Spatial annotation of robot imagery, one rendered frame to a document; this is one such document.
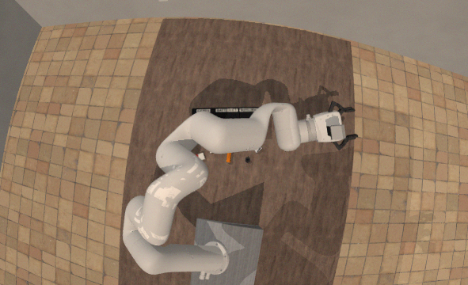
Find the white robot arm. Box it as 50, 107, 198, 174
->
123, 103, 317, 279

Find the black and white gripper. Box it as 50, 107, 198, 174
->
312, 101, 358, 150

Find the black rack of bins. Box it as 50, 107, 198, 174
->
192, 107, 259, 119

